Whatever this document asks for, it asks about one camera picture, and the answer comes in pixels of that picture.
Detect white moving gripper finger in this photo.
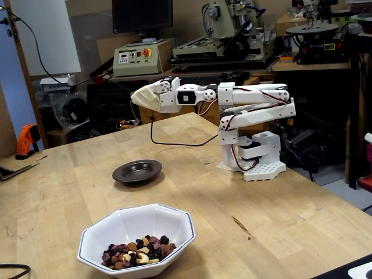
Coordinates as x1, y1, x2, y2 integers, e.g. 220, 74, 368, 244
146, 80, 173, 95

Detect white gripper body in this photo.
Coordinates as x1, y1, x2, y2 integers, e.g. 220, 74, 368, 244
158, 76, 181, 114

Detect small heap of nuts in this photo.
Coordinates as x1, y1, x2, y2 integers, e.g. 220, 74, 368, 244
115, 119, 135, 130

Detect dark brown plate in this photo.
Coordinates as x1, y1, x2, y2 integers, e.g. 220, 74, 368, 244
112, 159, 163, 184

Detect white octagonal bowl blue rim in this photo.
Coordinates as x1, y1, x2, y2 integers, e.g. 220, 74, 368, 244
77, 203, 197, 279

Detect wooden workbench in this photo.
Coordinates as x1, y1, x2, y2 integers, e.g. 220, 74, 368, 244
130, 76, 277, 131

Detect beige tape wrap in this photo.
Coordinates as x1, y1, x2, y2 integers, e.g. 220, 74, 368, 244
130, 86, 162, 112

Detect beige control box red button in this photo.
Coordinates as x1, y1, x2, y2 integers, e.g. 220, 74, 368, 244
112, 39, 172, 77

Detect black keyboard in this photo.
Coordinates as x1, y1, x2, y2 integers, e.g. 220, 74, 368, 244
178, 76, 221, 87

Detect black handheld device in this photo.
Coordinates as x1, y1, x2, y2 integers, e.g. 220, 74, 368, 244
216, 70, 251, 85

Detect black computer monitor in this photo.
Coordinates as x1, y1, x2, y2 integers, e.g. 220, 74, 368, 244
112, 0, 174, 47

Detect benchtop milling machine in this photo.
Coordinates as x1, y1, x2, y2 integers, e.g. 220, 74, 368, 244
168, 0, 281, 72

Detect plastic bag with black disc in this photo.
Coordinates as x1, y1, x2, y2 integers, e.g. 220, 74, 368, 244
49, 90, 90, 130

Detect small white box device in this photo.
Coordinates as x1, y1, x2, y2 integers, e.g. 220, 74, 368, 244
40, 74, 77, 93

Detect robot controller circuit board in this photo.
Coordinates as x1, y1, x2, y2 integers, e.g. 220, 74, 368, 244
269, 121, 288, 140

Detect brown cardboard box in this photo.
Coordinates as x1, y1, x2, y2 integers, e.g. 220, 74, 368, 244
274, 13, 309, 37

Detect orange black hand tool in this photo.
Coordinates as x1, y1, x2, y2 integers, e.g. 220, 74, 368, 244
15, 124, 41, 160

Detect wooden shelf board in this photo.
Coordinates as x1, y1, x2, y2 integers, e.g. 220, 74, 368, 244
271, 59, 352, 72

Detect mixed nuts and dried fruit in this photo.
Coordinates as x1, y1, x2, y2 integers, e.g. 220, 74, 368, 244
101, 234, 177, 270

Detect black scroll saw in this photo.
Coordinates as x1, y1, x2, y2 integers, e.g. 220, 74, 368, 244
285, 23, 351, 65

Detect flat cardboard sheets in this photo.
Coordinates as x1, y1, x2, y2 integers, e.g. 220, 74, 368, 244
0, 155, 49, 181

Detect red bin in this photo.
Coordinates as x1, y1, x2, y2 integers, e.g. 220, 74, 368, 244
357, 174, 372, 191

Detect black mat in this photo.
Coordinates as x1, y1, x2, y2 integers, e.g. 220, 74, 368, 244
312, 253, 372, 279

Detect white flat object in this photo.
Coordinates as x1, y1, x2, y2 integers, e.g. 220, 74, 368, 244
348, 260, 372, 279

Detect red black servo wire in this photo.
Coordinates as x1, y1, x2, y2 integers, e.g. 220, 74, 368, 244
197, 98, 219, 117

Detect long black robot cable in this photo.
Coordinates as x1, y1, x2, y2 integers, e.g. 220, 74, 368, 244
0, 5, 219, 147

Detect white wall panel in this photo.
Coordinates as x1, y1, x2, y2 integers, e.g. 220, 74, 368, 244
10, 0, 82, 77

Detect wooden post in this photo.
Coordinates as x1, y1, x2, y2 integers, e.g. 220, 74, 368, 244
2, 0, 50, 151

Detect black shelf frame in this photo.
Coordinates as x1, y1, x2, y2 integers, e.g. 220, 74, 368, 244
347, 31, 372, 189

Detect black cable loop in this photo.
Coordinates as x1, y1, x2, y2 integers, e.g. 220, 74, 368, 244
0, 263, 31, 279

